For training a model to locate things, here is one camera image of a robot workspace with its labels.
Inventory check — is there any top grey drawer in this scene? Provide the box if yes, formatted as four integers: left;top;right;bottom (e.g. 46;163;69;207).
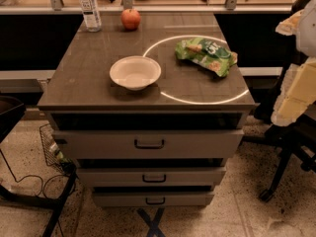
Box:
53;129;243;159

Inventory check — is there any grey drawer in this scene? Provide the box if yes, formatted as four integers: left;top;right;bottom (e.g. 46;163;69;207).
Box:
53;129;243;159
77;167;226;188
92;192;214;207

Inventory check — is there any grey drawer cabinet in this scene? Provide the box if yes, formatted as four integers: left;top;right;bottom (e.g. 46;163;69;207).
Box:
39;13;255;207

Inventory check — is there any clear plastic water bottle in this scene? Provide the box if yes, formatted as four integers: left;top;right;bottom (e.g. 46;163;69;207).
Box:
79;0;102;33

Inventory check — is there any green chip bag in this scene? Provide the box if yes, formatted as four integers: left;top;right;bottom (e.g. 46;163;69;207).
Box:
175;38;238;77

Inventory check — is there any wire mesh basket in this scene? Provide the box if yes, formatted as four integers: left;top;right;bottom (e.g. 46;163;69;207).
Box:
39;123;73;174

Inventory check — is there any black office chair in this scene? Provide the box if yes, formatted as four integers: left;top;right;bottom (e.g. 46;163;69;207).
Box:
243;0;316;201

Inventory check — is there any middle grey drawer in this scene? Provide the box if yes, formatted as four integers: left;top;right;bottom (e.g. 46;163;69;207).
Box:
77;167;226;188

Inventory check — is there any blue tape cross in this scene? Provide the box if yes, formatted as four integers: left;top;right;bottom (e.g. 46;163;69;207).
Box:
137;208;166;237

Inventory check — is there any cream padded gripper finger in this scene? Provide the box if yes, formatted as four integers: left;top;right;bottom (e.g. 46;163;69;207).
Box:
276;10;302;36
271;57;316;126

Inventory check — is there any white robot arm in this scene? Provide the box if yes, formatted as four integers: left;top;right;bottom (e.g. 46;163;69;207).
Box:
271;0;316;126

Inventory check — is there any bottom grey drawer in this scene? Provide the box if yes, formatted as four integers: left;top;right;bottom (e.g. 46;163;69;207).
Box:
92;192;214;207

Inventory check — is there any black cable on floor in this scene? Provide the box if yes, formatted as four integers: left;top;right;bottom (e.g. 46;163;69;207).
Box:
0;148;77;199

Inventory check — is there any red apple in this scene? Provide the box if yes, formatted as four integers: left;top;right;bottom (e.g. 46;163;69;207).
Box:
120;9;141;31

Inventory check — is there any white paper bowl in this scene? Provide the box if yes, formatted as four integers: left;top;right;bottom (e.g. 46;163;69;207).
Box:
110;56;161;91

